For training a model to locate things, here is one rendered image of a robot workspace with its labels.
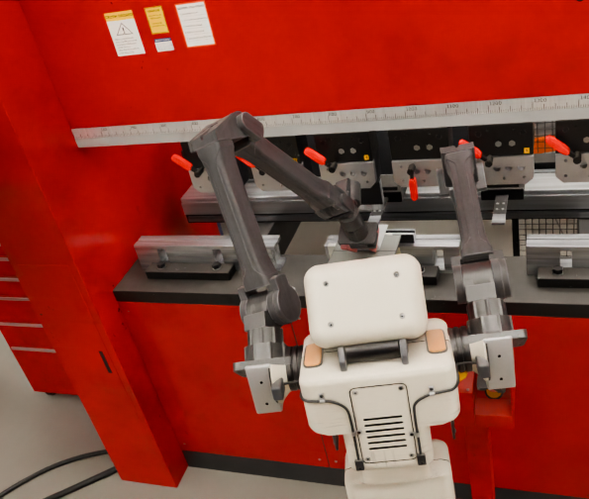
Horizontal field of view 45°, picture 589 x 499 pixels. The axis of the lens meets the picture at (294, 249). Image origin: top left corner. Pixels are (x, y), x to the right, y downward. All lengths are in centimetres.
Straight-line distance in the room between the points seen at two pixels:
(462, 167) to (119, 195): 123
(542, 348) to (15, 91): 157
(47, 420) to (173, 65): 196
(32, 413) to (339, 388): 240
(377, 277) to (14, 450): 240
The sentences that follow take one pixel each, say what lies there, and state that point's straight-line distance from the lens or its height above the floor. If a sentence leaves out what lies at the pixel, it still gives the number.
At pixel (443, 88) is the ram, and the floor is 144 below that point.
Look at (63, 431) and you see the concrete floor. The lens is 334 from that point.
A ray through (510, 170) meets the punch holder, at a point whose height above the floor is 121.
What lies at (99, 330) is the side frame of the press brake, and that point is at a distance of 238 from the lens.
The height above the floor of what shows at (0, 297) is 62.
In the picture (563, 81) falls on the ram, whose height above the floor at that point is 143.
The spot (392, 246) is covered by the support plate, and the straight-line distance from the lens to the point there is 198.
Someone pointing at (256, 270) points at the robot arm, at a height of 132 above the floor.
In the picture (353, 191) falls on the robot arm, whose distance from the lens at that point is 183.
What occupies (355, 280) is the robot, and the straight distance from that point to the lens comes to 124.
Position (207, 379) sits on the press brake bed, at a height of 50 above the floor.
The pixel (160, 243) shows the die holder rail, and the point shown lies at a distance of 234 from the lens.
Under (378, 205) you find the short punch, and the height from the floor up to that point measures 109.
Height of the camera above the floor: 210
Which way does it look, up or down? 33 degrees down
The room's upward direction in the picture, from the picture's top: 14 degrees counter-clockwise
